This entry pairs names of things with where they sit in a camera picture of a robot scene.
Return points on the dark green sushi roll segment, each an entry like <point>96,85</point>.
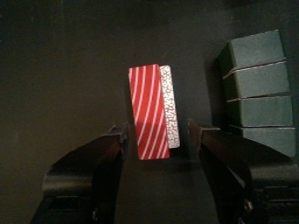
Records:
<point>268,140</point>
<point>263,112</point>
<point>256,49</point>
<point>259,80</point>

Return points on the red white-striped toy fish slice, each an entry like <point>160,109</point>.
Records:
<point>148,110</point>

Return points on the white speckled toy rice block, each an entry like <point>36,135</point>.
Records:
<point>169,110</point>

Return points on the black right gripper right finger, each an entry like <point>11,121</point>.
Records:
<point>248,180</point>

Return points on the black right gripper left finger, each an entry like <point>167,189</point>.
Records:
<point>83,175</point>

